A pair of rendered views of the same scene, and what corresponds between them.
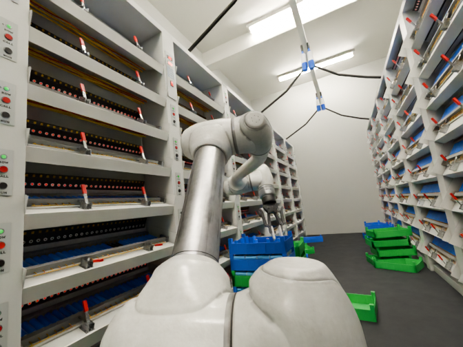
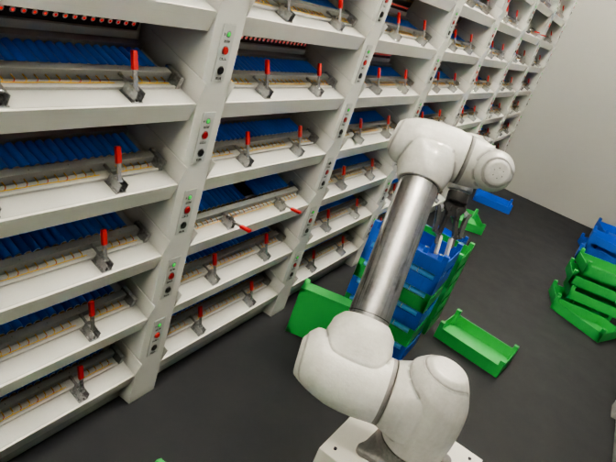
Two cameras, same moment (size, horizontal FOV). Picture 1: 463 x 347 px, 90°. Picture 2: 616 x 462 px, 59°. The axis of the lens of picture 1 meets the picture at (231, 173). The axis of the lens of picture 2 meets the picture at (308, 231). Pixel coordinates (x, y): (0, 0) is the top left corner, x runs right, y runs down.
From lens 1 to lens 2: 0.90 m
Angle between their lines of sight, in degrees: 33
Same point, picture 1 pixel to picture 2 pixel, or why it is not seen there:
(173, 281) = (360, 341)
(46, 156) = (235, 110)
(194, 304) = (372, 364)
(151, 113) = not seen: outside the picture
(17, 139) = (221, 96)
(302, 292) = (445, 394)
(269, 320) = (417, 397)
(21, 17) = not seen: outside the picture
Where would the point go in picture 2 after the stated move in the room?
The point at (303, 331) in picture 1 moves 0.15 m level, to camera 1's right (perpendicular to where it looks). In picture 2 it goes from (434, 412) to (501, 434)
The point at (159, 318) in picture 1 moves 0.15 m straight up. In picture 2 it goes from (347, 362) to (372, 306)
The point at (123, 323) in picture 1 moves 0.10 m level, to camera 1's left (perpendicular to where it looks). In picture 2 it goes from (323, 353) to (279, 338)
